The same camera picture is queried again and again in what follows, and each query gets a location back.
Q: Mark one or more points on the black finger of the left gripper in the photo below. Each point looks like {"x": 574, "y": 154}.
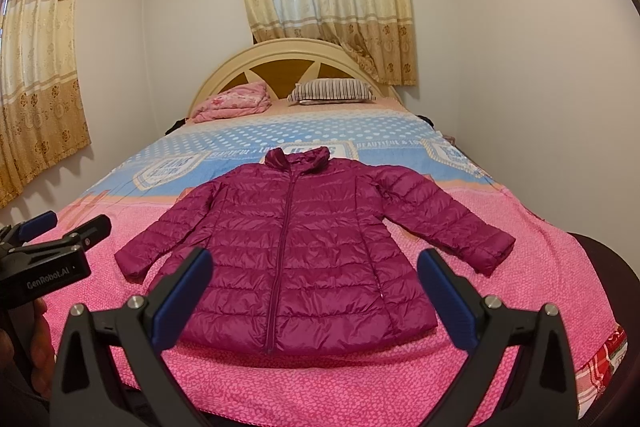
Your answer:
{"x": 35, "y": 227}
{"x": 85, "y": 231}

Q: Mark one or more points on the striped pillow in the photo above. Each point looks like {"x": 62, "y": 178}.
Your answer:
{"x": 331, "y": 90}

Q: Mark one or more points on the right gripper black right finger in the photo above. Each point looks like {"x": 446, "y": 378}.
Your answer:
{"x": 541, "y": 389}

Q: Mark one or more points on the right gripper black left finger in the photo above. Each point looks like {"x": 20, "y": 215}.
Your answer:
{"x": 87, "y": 389}

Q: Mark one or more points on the cream wooden headboard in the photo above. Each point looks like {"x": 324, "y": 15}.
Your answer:
{"x": 282, "y": 63}

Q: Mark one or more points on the folded pink blanket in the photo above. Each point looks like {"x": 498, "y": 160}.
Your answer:
{"x": 247, "y": 99}

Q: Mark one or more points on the pink and blue bedspread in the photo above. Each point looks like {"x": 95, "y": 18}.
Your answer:
{"x": 396, "y": 386}

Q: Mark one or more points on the magenta puffer jacket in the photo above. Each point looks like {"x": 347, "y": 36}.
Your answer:
{"x": 304, "y": 260}

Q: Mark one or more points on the dark wooden bed footboard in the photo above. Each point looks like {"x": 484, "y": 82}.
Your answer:
{"x": 609, "y": 380}

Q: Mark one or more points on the beige curtain on side wall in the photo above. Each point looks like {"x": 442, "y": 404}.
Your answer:
{"x": 42, "y": 116}

